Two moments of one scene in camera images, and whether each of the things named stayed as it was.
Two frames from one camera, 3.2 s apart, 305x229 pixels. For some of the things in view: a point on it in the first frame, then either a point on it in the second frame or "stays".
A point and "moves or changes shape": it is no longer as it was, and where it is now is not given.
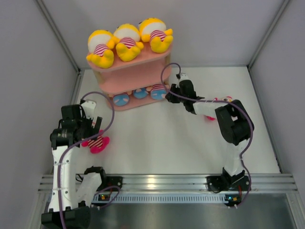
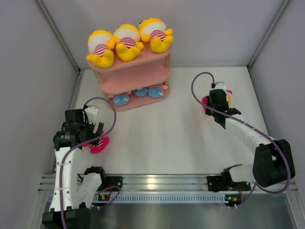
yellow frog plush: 126,38 stays
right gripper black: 171,99 → 208,112
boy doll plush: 158,92 moves or changes shape
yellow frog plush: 100,43 stays
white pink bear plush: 97,146 stays
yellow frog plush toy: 154,30 stays
